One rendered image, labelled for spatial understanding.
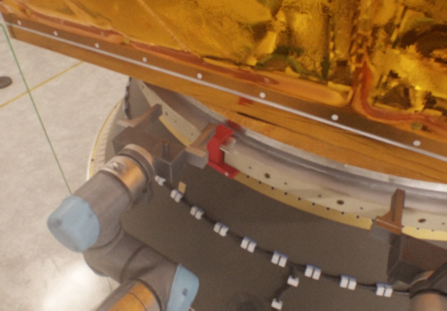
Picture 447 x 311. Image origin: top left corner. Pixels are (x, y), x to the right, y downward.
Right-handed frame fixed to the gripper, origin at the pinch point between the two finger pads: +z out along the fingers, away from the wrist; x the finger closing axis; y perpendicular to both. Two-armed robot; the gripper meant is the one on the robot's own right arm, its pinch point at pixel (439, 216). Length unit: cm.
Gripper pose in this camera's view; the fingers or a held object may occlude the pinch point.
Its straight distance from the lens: 62.7
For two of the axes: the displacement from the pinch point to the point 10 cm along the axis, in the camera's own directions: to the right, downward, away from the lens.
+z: 4.5, -5.7, 6.9
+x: 8.9, 3.3, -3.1
